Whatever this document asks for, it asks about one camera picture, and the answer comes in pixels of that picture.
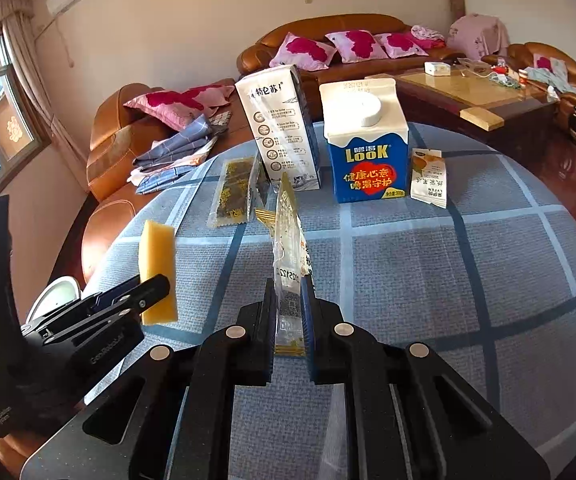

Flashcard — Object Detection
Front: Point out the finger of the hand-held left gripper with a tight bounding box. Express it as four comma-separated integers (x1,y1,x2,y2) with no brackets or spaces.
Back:
75,274,171,331
43,276,143,331

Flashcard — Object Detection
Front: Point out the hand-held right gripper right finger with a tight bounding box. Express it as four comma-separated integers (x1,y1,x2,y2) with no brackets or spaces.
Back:
300,277,551,480

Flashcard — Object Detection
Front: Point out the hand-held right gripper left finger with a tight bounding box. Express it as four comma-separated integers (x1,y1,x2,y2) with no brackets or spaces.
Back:
22,277,279,480

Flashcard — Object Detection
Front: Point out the yellow sponge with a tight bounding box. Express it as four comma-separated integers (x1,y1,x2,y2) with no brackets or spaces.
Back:
139,219,179,325

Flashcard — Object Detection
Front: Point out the round cartoon-print basin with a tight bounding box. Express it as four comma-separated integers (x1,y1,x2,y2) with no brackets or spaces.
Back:
25,276,85,323

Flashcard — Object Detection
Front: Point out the clear yellow-edged wrapper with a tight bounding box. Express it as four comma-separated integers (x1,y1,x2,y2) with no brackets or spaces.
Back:
270,171,314,357

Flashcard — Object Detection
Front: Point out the blue striped folded cloth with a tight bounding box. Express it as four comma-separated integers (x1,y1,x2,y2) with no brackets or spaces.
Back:
128,160,196,196

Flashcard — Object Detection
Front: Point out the blue plaid tablecloth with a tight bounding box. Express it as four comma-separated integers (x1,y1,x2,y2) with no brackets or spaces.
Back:
84,121,576,480

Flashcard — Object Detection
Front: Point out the brown leather chaise sofa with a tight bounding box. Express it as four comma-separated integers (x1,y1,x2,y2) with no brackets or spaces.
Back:
82,78,249,286

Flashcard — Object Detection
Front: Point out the clear seaweed snack packet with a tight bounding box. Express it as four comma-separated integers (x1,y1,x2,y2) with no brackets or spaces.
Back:
207,158,256,231

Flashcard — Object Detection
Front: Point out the clear dark snack packet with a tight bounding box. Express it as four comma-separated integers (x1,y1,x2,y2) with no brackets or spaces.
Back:
248,160,274,211

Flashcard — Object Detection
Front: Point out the blue carton with white cap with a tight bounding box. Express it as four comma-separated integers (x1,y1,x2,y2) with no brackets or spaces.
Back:
319,80,410,204

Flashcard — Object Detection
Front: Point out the folded blue plaid sheet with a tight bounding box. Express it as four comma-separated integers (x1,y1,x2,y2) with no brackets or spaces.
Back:
135,112,234,168

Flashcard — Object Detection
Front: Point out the white orange sachet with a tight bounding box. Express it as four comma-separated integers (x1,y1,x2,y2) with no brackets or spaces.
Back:
410,148,448,209

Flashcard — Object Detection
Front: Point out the tall white milk carton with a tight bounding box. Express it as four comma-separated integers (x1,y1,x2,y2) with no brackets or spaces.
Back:
235,64,322,192

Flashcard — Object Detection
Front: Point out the pink floral pillow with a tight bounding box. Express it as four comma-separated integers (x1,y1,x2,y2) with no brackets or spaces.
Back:
324,30,389,64
124,85,236,131
269,32,337,72
373,32,429,59

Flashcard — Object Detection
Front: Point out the beige curtain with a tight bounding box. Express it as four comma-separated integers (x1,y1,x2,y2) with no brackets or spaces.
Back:
0,10,91,193

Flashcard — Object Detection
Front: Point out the wooden coffee table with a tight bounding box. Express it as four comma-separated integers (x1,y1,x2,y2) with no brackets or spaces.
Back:
368,67,561,133

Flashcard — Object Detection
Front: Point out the brown leather long sofa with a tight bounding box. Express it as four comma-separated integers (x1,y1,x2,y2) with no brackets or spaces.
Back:
237,14,469,92

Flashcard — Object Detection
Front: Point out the pink crumpled cloth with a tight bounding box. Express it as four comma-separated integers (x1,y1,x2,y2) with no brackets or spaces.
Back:
410,25,446,50

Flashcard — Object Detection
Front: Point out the pink draped cloth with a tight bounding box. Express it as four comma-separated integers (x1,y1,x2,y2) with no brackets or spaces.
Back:
447,13,511,61

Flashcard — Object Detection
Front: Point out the grey green cloth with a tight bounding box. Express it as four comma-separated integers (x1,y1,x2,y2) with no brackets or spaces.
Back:
525,55,576,101

